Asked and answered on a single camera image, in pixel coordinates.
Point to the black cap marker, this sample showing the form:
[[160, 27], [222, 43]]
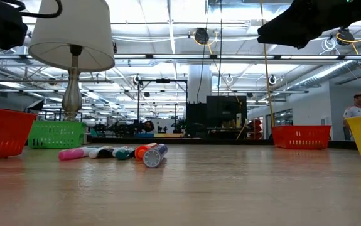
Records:
[[106, 152]]

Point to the black cabinet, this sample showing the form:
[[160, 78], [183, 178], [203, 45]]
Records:
[[224, 106]]

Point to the green plastic basket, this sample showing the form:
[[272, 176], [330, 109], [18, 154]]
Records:
[[57, 135]]

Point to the purple highlighter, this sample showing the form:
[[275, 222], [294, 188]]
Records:
[[152, 158]]

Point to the white building column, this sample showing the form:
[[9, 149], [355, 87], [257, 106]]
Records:
[[207, 81]]

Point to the orange highlighter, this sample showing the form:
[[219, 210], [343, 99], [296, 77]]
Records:
[[141, 151]]

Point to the black metal frame stand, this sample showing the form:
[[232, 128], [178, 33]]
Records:
[[163, 80]]

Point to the red plastic basket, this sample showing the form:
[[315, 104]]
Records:
[[301, 137], [4, 135]]

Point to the teal cap marker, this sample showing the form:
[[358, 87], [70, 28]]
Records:
[[123, 154]]

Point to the pink cap marker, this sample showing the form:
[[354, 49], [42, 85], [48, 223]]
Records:
[[70, 154]]

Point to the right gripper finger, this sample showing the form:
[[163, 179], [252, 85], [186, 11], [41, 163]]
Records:
[[287, 31]]

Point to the person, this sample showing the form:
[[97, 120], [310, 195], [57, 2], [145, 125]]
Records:
[[149, 126], [356, 111]]

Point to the black table frame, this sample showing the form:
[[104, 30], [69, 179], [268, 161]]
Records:
[[199, 140]]

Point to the white shade table lamp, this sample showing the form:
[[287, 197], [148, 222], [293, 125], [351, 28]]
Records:
[[73, 31]]

